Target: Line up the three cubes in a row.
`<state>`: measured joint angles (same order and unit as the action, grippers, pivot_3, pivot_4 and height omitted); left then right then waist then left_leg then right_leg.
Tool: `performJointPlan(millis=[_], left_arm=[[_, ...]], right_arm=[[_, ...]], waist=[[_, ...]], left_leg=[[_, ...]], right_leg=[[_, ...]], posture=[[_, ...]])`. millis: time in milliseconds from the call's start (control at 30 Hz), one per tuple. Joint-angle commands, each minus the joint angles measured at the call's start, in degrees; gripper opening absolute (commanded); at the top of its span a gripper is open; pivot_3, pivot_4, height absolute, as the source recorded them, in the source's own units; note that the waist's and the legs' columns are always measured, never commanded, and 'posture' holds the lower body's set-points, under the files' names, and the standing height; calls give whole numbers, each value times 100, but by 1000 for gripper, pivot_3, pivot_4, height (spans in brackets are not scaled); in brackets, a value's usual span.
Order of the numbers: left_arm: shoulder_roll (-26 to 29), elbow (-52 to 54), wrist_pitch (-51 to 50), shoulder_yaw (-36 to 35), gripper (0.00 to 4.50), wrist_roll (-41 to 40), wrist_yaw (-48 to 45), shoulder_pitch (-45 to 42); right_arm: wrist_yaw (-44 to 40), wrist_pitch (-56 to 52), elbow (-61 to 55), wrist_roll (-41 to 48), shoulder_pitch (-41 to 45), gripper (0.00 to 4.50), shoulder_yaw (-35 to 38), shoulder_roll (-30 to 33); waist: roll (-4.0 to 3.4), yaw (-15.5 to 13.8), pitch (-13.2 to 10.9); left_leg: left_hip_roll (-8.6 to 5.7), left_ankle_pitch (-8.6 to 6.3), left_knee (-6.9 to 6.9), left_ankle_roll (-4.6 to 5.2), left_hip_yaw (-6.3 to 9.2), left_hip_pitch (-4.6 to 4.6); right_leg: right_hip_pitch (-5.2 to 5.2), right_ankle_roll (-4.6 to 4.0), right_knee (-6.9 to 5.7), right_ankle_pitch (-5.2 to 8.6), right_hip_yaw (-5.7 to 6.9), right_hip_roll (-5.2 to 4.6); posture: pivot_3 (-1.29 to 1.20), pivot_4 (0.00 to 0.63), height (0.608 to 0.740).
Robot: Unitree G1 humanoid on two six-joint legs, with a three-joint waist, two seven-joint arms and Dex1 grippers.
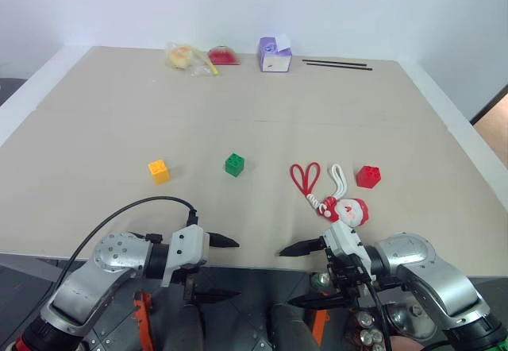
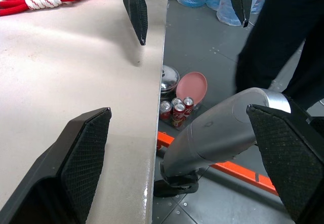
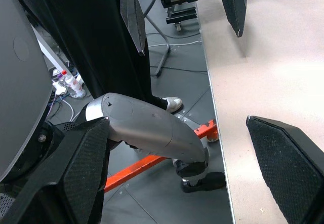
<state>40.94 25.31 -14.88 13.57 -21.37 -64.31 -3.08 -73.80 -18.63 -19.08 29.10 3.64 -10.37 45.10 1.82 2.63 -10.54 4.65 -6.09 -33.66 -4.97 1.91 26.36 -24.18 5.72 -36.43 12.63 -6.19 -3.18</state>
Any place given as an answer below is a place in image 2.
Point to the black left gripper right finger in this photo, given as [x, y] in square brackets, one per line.
[291, 158]

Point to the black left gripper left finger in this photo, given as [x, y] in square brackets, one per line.
[63, 178]

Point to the orange metal bar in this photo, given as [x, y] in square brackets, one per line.
[243, 173]

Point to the steel pot lid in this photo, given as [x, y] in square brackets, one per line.
[168, 78]

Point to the pink plate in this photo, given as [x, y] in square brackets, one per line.
[192, 87]

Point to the person's dark trouser leg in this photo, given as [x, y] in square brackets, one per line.
[278, 31]

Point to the red soda can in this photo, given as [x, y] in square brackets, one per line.
[165, 110]
[188, 106]
[178, 115]
[176, 101]

